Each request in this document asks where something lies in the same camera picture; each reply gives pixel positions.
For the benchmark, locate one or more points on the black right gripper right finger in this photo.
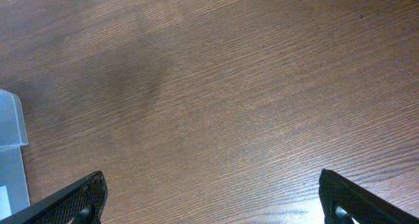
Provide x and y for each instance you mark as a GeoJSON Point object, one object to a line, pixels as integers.
{"type": "Point", "coordinates": [343, 201]}

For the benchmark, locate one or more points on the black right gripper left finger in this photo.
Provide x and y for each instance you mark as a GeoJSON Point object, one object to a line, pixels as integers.
{"type": "Point", "coordinates": [81, 202]}

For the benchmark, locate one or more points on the clear plastic storage container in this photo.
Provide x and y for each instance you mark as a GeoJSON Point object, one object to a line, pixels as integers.
{"type": "Point", "coordinates": [13, 137]}

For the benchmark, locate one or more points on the white label in container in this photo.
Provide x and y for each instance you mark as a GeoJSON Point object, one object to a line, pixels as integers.
{"type": "Point", "coordinates": [5, 209]}

